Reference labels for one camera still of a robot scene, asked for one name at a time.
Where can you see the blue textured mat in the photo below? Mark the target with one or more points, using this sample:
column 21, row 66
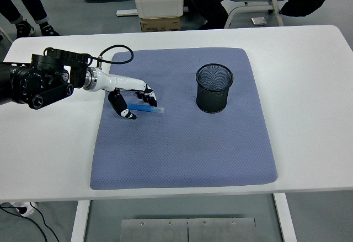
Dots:
column 179, row 148

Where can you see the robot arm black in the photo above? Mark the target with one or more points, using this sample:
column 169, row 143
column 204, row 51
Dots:
column 27, row 82

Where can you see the black mesh pen holder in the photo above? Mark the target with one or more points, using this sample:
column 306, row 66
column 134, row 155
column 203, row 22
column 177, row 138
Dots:
column 212, row 98

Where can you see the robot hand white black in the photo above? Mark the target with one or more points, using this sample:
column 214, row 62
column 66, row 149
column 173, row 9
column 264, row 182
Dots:
column 124, row 82

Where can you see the standing person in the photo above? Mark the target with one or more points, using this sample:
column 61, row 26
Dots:
column 19, row 2

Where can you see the brown cardboard box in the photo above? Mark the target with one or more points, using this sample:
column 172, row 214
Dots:
column 160, row 24

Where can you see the white table leg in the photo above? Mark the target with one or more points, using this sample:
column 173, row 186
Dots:
column 80, row 222
column 285, row 220

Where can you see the blue marker with clear cap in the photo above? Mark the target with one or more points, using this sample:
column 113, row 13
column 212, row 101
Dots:
column 149, row 109

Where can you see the white power strip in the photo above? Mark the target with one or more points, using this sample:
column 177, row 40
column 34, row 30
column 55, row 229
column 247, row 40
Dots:
column 24, row 209

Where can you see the small grey floor plate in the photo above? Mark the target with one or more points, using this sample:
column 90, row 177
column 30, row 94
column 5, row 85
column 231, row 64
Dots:
column 258, row 21

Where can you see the white furniture leg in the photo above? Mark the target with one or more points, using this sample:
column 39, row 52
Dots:
column 6, row 35

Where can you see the white frame grey seat chair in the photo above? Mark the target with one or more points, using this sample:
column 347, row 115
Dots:
column 248, row 5

